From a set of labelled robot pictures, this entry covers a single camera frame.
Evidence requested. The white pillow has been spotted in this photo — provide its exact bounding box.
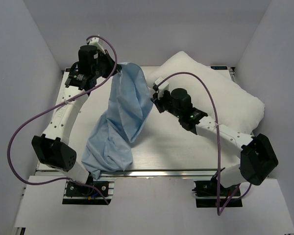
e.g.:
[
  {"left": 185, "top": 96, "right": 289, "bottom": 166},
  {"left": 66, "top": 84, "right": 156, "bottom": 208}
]
[{"left": 147, "top": 51, "right": 265, "bottom": 134}]

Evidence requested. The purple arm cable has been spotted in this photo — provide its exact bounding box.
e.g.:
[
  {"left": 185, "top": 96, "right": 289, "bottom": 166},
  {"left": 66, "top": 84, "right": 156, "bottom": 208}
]
[
  {"left": 6, "top": 35, "right": 118, "bottom": 205},
  {"left": 152, "top": 71, "right": 252, "bottom": 216}
]

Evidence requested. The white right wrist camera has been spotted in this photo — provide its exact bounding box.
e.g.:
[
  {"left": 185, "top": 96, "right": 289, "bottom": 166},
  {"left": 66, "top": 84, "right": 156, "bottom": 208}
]
[{"left": 152, "top": 77, "right": 169, "bottom": 99}]

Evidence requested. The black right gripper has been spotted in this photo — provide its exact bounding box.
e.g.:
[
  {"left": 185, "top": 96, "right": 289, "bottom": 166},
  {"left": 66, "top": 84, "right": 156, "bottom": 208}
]
[{"left": 151, "top": 89, "right": 182, "bottom": 118}]

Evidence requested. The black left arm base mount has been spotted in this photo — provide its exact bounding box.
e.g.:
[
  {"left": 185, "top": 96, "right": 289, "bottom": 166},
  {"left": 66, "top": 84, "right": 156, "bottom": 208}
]
[{"left": 62, "top": 180, "right": 115, "bottom": 206}]

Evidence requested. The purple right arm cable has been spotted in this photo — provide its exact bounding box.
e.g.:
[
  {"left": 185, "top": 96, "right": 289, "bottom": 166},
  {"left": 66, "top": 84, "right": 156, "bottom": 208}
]
[{"left": 152, "top": 71, "right": 252, "bottom": 216}]

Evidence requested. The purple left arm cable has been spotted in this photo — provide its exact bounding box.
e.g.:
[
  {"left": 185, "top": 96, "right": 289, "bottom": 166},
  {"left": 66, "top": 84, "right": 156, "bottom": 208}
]
[{"left": 6, "top": 35, "right": 118, "bottom": 205}]

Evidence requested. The aluminium table front rail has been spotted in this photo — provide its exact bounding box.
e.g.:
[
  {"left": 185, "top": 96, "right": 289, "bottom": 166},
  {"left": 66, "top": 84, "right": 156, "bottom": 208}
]
[{"left": 36, "top": 168, "right": 226, "bottom": 179}]

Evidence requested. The right blue corner label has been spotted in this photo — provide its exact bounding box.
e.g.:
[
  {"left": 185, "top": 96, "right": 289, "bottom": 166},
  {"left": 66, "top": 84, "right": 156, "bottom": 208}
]
[{"left": 210, "top": 66, "right": 228, "bottom": 70}]

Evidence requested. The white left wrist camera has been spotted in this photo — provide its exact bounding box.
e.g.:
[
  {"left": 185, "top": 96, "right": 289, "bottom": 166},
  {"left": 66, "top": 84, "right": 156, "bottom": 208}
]
[{"left": 86, "top": 37, "right": 105, "bottom": 53}]

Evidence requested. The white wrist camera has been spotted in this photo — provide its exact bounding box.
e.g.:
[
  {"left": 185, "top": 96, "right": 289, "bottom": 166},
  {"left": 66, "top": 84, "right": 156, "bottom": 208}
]
[
  {"left": 86, "top": 37, "right": 105, "bottom": 53},
  {"left": 152, "top": 77, "right": 169, "bottom": 99}
]

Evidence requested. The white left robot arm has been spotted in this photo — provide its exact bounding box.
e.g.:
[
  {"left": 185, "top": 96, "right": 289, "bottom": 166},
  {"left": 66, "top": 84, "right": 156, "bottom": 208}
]
[{"left": 31, "top": 43, "right": 115, "bottom": 195}]

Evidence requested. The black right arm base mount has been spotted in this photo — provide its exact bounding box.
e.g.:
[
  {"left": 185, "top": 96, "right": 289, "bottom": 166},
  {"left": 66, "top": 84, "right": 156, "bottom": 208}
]
[{"left": 192, "top": 174, "right": 237, "bottom": 209}]

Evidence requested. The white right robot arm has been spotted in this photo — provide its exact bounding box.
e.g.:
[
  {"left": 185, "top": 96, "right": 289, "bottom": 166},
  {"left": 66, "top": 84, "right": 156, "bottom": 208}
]
[{"left": 151, "top": 88, "right": 278, "bottom": 195}]

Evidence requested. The light blue pillowcase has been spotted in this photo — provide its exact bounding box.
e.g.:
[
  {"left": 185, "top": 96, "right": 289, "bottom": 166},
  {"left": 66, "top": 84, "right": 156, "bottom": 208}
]
[{"left": 82, "top": 63, "right": 153, "bottom": 180}]

